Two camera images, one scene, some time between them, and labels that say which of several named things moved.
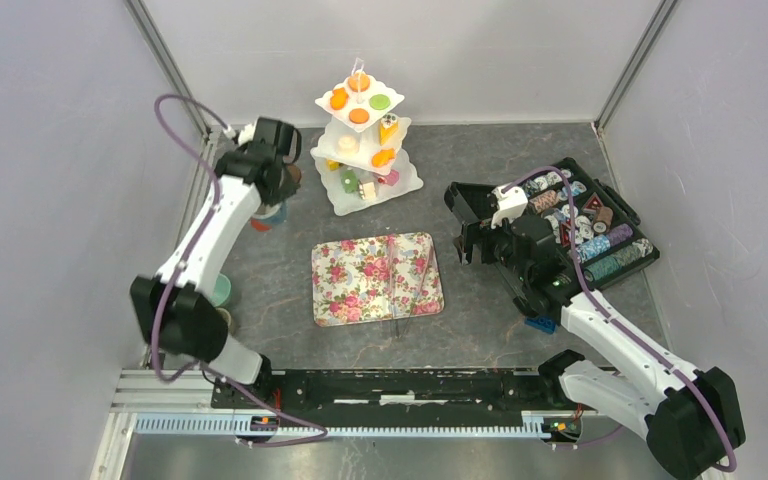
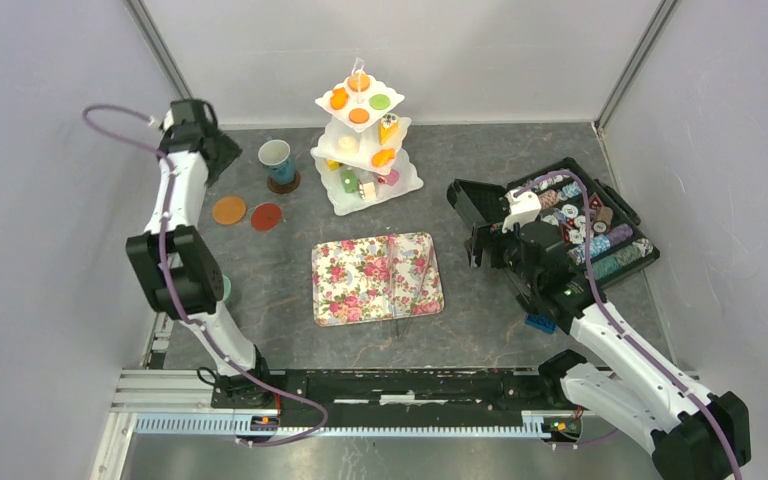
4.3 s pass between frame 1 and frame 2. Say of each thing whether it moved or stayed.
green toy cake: stayed
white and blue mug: moved
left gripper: moved
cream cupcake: stayed
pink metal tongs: stayed
